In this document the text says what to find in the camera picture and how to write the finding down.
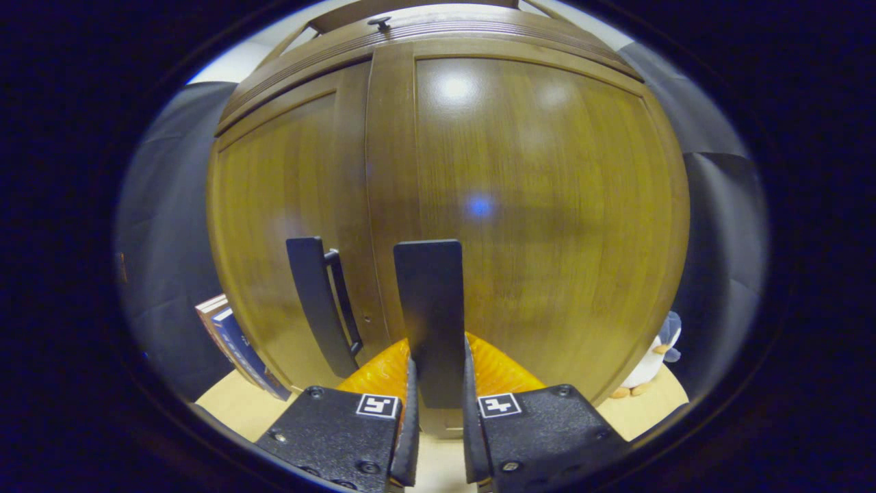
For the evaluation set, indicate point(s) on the wooden double-door shoe cabinet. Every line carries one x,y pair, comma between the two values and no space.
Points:
513,38

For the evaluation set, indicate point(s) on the penguin plush toy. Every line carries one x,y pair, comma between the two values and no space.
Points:
647,370

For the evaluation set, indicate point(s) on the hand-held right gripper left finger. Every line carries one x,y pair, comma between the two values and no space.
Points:
409,438

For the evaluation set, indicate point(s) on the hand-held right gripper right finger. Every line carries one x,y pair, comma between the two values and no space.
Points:
472,438

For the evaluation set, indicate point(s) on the black round drawer knob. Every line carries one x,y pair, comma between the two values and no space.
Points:
379,23

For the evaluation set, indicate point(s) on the wooden cabinet drawer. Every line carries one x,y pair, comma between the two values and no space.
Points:
479,24

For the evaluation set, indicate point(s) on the wooden shoe cabinet door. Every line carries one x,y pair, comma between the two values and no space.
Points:
547,205
274,205

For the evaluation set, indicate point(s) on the maroon book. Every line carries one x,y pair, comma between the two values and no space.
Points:
209,309

